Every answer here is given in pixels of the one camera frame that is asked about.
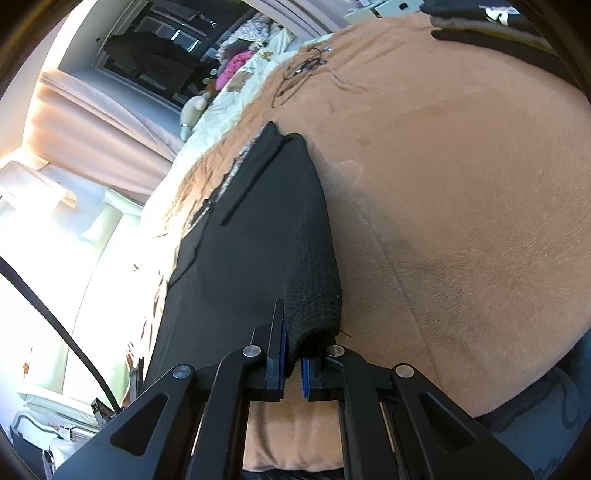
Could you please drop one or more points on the dark window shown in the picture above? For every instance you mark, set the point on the dark window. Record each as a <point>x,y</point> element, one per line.
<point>157,27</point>

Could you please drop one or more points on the cream padded headboard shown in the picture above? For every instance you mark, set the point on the cream padded headboard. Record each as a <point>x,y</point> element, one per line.
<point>69,277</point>

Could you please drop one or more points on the cream plush toy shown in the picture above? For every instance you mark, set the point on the cream plush toy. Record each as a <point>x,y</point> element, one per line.
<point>194,108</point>

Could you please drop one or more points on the pink garment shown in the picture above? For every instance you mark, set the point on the pink garment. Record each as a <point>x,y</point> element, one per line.
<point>235,62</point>

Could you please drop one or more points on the wide pink curtain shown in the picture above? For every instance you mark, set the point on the wide pink curtain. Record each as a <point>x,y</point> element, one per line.
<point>115,120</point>

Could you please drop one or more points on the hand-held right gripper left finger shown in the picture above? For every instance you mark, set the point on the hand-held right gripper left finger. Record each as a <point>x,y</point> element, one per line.
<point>277,353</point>

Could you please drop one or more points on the brown blanket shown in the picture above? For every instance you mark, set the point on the brown blanket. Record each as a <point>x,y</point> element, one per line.
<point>461,207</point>

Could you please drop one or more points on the dark plush toy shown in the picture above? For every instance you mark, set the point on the dark plush toy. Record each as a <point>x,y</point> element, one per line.
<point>203,76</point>

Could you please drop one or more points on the narrow pink curtain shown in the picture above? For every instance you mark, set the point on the narrow pink curtain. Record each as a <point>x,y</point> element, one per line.
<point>286,9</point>

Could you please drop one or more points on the hanging dark coat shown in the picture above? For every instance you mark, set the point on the hanging dark coat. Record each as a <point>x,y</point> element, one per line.
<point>138,50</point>

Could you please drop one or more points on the stack of dark clothes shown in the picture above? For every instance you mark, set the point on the stack of dark clothes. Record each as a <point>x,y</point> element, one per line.
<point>485,23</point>

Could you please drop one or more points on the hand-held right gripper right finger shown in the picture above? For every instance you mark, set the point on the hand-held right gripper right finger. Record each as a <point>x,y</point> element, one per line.
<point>307,376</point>

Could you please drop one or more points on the white nightstand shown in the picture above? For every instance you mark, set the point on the white nightstand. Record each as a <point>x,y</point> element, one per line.
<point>388,8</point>

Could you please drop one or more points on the black T-shirt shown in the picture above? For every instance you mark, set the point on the black T-shirt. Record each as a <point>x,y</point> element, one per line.
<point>258,240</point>

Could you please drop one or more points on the floral cloth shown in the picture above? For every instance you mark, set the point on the floral cloth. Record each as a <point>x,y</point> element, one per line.
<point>249,27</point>

